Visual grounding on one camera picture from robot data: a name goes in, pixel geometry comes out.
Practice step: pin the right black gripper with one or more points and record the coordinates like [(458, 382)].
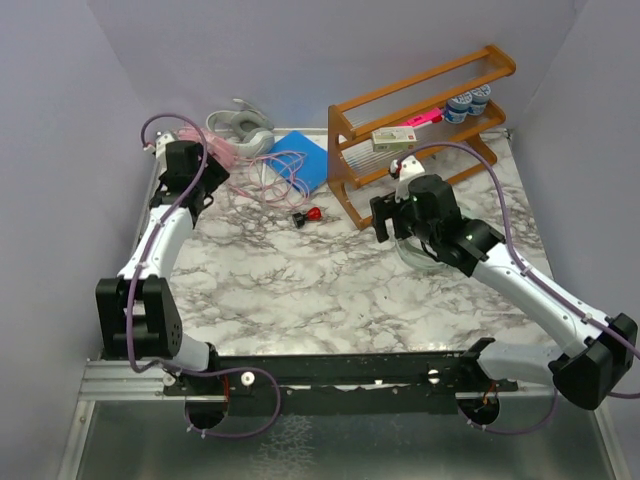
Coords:
[(385, 207)]

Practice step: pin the blue white jar left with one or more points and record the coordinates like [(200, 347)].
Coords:
[(457, 107)]

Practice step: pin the mint green headphones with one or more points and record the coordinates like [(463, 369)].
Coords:
[(425, 250)]

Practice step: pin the blue white jar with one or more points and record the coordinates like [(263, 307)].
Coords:
[(457, 107), (480, 97)]

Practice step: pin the white green red box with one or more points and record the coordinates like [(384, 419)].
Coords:
[(395, 138)]

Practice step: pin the blue white jar right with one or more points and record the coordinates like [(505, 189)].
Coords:
[(480, 97)]

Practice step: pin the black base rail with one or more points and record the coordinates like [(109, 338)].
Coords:
[(346, 384)]

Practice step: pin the pink marker pen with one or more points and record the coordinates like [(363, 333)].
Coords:
[(426, 118)]

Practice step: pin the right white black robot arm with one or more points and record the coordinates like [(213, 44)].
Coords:
[(592, 349)]

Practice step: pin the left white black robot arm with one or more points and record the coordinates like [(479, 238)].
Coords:
[(138, 316)]

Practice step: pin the blue notebook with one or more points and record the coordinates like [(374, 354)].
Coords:
[(300, 162)]

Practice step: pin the pink grey headphones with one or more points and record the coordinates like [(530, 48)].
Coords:
[(241, 134)]

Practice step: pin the wooden three-tier rack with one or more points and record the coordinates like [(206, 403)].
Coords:
[(353, 160)]

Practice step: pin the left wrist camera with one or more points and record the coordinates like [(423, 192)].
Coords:
[(158, 147)]

